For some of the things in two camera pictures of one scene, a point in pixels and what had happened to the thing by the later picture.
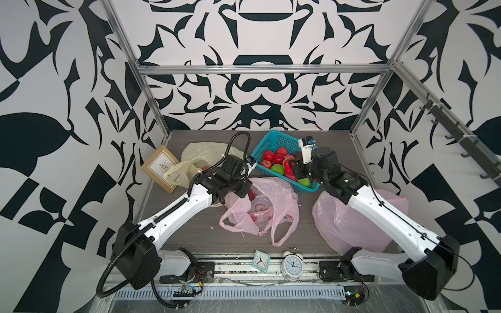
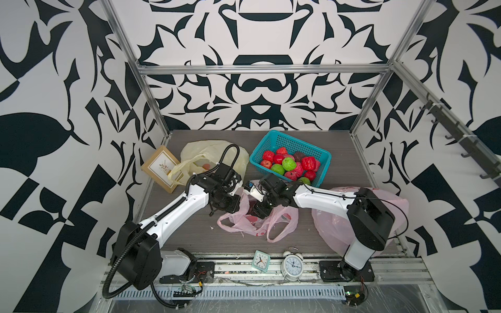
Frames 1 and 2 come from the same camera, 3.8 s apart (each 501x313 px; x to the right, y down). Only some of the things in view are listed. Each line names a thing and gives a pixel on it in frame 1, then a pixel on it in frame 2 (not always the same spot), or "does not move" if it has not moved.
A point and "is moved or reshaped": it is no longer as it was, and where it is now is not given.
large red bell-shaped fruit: x=288 y=163 is moved or reshaped
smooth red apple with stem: x=266 y=163 does not move
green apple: x=305 y=182 does not move
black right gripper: x=297 y=168 → x=259 y=209
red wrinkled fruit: x=268 y=155 does not move
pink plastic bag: x=271 y=205 is moved or reshaped
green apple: x=278 y=168 does not move
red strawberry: x=282 y=150 does not move
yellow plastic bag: x=195 y=158 does not move
